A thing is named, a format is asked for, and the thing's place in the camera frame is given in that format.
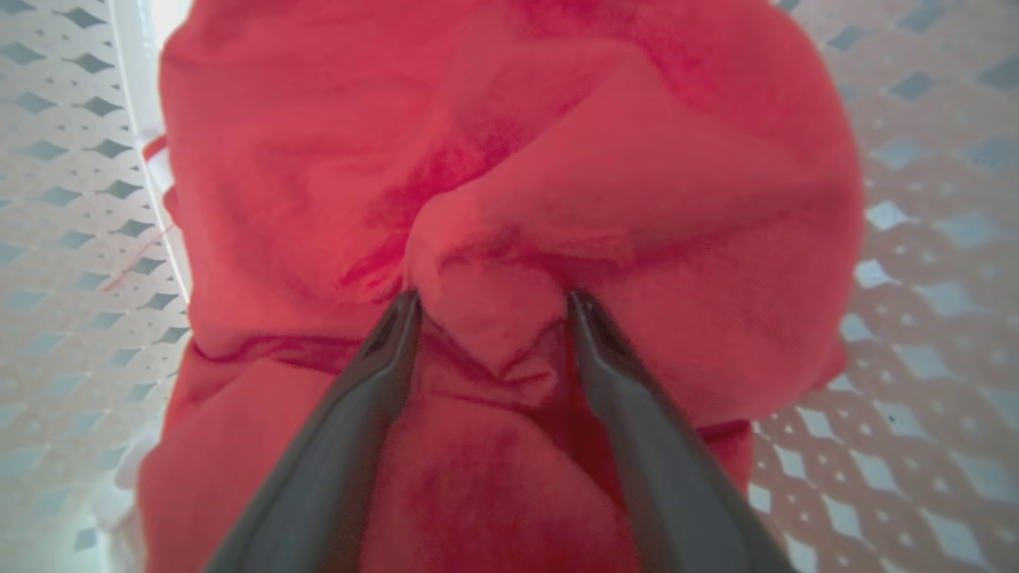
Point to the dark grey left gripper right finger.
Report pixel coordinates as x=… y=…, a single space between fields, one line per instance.
x=653 y=461

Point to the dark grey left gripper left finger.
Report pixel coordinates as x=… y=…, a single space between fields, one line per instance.
x=334 y=446

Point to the red clothing with white stripe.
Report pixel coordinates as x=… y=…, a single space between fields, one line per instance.
x=509 y=159

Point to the cream perforated laundry basket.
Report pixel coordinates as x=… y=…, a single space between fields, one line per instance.
x=923 y=318

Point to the white cloth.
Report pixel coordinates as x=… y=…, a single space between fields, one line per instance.
x=158 y=163

